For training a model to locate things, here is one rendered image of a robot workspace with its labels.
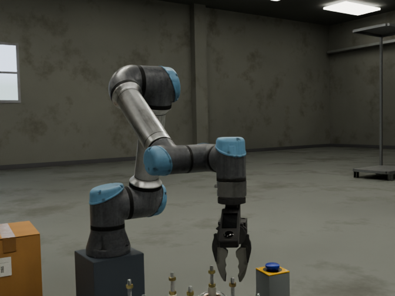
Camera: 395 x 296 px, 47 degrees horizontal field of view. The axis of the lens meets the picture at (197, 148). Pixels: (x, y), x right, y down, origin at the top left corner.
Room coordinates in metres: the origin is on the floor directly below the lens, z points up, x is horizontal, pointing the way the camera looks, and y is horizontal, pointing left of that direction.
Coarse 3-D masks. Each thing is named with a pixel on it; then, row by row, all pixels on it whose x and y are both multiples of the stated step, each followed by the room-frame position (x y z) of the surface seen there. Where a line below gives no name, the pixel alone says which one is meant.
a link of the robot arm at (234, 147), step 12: (216, 144) 1.15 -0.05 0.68; (228, 144) 1.12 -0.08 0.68; (240, 144) 1.13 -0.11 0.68; (216, 156) 1.15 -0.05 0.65; (228, 156) 1.12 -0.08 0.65; (240, 156) 1.13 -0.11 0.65; (216, 168) 1.15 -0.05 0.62; (228, 168) 1.12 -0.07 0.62; (240, 168) 1.13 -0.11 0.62; (228, 180) 1.12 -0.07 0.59; (240, 180) 1.13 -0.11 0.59
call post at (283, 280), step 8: (256, 272) 1.30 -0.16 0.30; (256, 280) 1.30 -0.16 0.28; (264, 280) 1.26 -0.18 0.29; (272, 280) 1.24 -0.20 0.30; (280, 280) 1.26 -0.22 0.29; (288, 280) 1.27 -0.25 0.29; (256, 288) 1.30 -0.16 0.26; (264, 288) 1.26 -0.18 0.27; (272, 288) 1.24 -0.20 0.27; (280, 288) 1.26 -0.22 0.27; (288, 288) 1.27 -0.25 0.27
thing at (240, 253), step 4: (240, 244) 1.15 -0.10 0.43; (240, 248) 1.13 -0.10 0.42; (244, 248) 1.13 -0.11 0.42; (236, 252) 1.13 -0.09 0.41; (240, 252) 1.13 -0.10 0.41; (244, 252) 1.13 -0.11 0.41; (236, 256) 1.13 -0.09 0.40; (240, 256) 1.13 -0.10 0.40; (244, 256) 1.13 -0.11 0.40; (240, 260) 1.13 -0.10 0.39; (244, 260) 1.13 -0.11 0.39; (240, 264) 1.13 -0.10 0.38; (244, 264) 1.13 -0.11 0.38; (240, 268) 1.13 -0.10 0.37; (244, 268) 1.13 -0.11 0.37; (240, 272) 1.13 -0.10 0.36; (244, 272) 1.13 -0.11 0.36; (240, 276) 1.13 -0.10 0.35; (244, 276) 1.14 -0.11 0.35; (240, 280) 1.14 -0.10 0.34
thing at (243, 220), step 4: (220, 200) 1.14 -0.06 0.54; (224, 200) 1.13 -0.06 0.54; (228, 200) 1.13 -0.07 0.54; (232, 200) 1.12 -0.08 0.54; (236, 200) 1.13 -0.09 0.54; (240, 200) 1.13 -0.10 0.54; (244, 200) 1.14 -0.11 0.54; (228, 204) 1.13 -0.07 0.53; (232, 204) 1.12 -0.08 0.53; (236, 204) 1.13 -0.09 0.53; (240, 220) 1.17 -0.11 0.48; (244, 220) 1.17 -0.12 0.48; (240, 224) 1.13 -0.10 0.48; (244, 224) 1.14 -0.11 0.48; (216, 228) 1.14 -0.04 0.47; (240, 228) 1.13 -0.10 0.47; (244, 228) 1.13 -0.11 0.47; (240, 232) 1.13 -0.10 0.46; (244, 232) 1.12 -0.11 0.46; (240, 236) 1.13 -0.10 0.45; (244, 236) 1.12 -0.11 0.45; (240, 240) 1.13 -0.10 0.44; (244, 240) 1.12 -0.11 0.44
